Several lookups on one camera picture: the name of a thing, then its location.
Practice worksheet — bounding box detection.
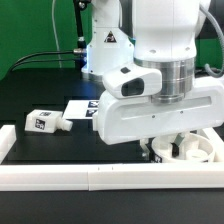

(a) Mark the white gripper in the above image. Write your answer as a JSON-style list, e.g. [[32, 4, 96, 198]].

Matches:
[[93, 81, 224, 160]]

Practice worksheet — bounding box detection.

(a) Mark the white fence rail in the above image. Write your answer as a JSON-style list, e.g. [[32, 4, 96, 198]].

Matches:
[[202, 128, 224, 162], [0, 125, 16, 164], [0, 162, 224, 191]]

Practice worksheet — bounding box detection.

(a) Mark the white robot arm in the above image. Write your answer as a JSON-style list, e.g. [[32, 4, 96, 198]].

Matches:
[[82, 0, 224, 144]]

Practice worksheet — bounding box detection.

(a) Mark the white right fence rail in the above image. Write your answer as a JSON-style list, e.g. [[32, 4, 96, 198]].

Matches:
[[202, 128, 224, 162]]

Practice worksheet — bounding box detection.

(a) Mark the white round stool seat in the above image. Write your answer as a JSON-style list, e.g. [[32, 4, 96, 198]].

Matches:
[[151, 132, 215, 163]]

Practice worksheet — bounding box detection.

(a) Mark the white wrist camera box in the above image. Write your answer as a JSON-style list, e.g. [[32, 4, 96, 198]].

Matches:
[[103, 62, 162, 99]]

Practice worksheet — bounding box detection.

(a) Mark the grey thin cable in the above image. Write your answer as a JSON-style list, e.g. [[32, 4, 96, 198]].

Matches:
[[50, 0, 63, 69]]

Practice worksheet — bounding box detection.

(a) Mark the black cable pair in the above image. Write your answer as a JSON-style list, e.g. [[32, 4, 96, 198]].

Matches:
[[9, 49, 84, 72]]

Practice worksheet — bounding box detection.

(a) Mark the white left fence rail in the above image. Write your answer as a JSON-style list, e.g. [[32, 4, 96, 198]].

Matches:
[[0, 125, 16, 164]]

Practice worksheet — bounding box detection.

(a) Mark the white marker sheet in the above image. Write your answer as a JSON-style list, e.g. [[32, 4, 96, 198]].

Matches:
[[63, 100, 99, 120]]

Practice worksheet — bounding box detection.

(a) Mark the black camera stand pole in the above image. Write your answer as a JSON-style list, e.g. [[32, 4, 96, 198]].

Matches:
[[73, 0, 87, 70]]

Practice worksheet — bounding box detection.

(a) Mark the white front fence rail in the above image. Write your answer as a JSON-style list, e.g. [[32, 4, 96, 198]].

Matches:
[[0, 162, 224, 191]]

